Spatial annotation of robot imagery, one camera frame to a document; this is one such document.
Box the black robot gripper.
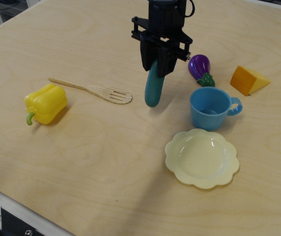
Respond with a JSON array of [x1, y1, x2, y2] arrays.
[[132, 0, 194, 78]]

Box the green toy cucumber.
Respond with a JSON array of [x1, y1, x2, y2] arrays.
[[144, 60, 165, 107]]

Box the blue plastic cup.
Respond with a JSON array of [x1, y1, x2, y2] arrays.
[[189, 87, 243, 131]]

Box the purple toy eggplant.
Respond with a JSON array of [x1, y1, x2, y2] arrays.
[[188, 55, 215, 87]]

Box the wooden slotted spatula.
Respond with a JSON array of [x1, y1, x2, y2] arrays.
[[48, 77, 133, 105]]

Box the orange toy cheese wedge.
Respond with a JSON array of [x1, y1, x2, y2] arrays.
[[230, 66, 271, 96]]

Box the pale yellow scalloped plate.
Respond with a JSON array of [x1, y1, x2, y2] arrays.
[[165, 128, 240, 190]]

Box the yellow toy bell pepper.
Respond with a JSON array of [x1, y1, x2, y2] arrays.
[[25, 84, 68, 125]]

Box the aluminium table frame rail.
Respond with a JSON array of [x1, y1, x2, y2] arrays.
[[0, 192, 72, 236]]

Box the black corner bracket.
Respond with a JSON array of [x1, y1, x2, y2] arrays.
[[1, 208, 43, 236]]

